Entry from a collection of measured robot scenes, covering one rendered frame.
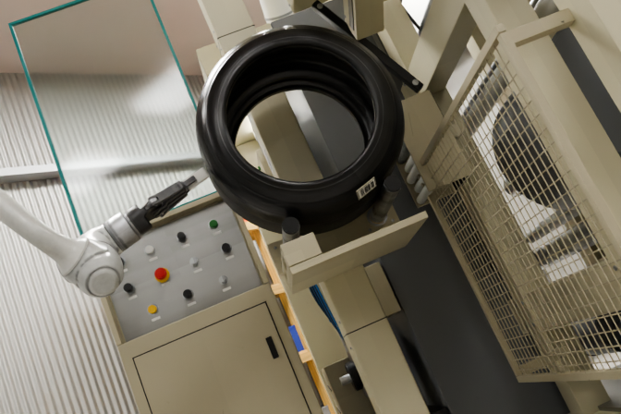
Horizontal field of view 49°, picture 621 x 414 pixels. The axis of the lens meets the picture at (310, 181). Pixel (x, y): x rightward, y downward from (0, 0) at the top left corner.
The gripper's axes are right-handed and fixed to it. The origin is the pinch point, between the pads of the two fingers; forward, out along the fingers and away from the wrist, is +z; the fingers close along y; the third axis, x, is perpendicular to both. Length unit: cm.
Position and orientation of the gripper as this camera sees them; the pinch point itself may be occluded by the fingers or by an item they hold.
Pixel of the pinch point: (196, 178)
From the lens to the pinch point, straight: 184.8
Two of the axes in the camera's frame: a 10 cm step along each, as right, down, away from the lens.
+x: 6.1, 7.6, -2.2
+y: -0.2, 3.0, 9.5
